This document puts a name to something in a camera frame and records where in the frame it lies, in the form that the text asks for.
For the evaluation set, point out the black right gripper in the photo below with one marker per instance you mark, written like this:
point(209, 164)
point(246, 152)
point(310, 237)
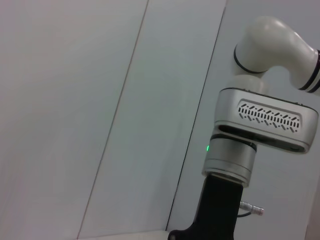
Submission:
point(220, 205)

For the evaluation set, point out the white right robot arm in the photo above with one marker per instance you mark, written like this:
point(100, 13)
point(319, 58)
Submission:
point(270, 45)

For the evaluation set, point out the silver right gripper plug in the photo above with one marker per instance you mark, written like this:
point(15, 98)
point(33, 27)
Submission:
point(251, 207)

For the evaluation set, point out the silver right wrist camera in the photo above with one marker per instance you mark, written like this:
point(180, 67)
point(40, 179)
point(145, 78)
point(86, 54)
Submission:
point(262, 117)

